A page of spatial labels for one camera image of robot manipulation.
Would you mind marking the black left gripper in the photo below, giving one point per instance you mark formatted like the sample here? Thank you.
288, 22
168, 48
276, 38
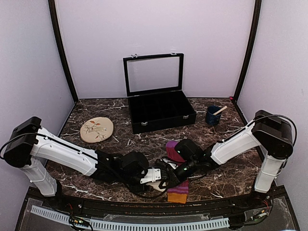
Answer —
139, 189

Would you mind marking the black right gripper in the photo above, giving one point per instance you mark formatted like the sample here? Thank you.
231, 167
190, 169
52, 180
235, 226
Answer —
171, 175

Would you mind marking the brown and white sock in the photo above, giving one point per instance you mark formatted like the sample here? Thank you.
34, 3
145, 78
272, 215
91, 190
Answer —
155, 186

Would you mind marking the maroon purple orange sock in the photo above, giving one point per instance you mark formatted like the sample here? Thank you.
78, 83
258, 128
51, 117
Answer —
179, 193

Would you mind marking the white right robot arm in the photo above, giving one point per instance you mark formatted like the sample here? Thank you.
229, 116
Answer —
275, 133

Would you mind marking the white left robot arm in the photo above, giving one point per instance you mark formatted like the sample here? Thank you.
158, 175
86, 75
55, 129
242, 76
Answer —
30, 142

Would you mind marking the dark blue mug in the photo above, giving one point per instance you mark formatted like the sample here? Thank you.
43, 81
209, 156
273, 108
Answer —
210, 118

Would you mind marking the wooden stick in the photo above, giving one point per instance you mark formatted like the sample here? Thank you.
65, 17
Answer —
220, 110

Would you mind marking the black display box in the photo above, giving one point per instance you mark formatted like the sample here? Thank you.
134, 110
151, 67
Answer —
154, 90

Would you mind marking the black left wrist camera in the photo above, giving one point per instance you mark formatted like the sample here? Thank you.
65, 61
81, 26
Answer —
135, 164

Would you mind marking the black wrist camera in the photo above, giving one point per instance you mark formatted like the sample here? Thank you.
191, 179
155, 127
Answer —
135, 164
188, 150

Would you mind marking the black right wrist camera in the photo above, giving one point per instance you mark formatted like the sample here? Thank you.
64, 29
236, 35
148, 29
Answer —
188, 150

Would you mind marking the white slotted cable duct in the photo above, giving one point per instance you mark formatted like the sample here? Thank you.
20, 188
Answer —
135, 223

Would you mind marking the black front table rail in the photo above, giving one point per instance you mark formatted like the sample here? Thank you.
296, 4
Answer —
216, 199

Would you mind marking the black left corner post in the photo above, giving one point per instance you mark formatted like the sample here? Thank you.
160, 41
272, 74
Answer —
61, 51

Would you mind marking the black corner post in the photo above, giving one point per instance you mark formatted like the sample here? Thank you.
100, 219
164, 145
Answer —
249, 50
61, 51

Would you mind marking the black right corner post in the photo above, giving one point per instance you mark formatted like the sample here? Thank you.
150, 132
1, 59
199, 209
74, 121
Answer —
249, 50

